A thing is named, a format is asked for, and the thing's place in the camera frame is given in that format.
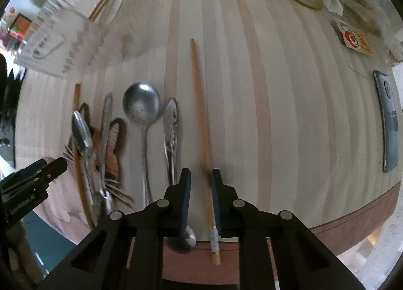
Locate clear plastic bag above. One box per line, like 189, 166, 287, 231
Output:
324, 0, 403, 61

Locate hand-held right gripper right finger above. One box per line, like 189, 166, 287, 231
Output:
210, 169, 367, 290

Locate dark smartphone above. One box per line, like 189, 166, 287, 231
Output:
373, 70, 398, 173

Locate metal spoon with embossed handle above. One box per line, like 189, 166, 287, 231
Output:
162, 97, 197, 251

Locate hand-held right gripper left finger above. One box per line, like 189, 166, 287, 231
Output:
35, 168, 192, 290

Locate long wooden chopstick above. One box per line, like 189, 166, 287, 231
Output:
190, 38, 221, 266

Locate small oval metal spoon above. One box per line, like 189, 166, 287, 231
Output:
71, 110, 96, 212

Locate thin wooden chopstick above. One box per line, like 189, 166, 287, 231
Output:
73, 84, 96, 227

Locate large round metal spoon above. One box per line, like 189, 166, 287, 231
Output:
122, 82, 162, 207

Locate card with red logo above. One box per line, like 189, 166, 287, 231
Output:
332, 17, 373, 56

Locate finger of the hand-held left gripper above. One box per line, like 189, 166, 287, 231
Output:
35, 157, 69, 185

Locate metal utensil with patterned handle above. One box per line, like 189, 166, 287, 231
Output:
98, 93, 116, 215

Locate clear plastic utensil holder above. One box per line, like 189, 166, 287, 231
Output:
15, 0, 106, 78

